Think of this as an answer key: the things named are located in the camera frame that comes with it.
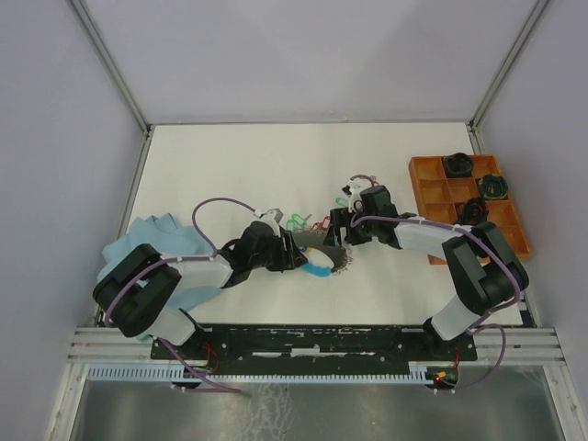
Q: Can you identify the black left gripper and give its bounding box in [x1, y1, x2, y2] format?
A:
[250, 230, 307, 272]

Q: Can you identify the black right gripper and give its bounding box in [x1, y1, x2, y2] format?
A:
[322, 206, 377, 249]

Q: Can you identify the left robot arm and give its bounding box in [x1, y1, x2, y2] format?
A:
[93, 220, 309, 358]

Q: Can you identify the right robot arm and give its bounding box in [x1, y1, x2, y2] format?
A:
[324, 175, 529, 359]

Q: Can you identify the green key tag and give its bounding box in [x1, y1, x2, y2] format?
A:
[286, 213, 307, 231]

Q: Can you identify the red key tag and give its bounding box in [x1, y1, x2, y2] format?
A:
[311, 216, 331, 232]

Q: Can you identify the wooden compartment tray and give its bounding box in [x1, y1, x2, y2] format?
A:
[409, 153, 531, 260]

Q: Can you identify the light blue cloth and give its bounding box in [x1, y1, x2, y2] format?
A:
[97, 213, 221, 312]

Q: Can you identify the black scrunchie top compartment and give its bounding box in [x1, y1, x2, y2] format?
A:
[442, 153, 474, 178]

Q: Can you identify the black orange scrunchie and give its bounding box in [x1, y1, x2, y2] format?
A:
[456, 197, 489, 226]

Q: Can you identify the green yellow scrunchie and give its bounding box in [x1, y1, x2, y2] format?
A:
[477, 174, 509, 200]

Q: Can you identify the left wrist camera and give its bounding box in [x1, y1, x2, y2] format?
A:
[256, 209, 283, 236]

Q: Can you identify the light blue handle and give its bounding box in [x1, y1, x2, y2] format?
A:
[300, 257, 334, 278]

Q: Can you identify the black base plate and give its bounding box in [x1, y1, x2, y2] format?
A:
[175, 323, 478, 363]

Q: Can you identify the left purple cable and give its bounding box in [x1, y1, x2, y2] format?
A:
[104, 197, 267, 328]

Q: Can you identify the purple cable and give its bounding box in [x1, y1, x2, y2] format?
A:
[350, 173, 525, 322]
[104, 197, 267, 328]

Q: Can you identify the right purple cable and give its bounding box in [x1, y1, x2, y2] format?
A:
[350, 173, 525, 322]

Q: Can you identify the light blue cable duct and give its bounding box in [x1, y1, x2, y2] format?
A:
[86, 364, 437, 381]

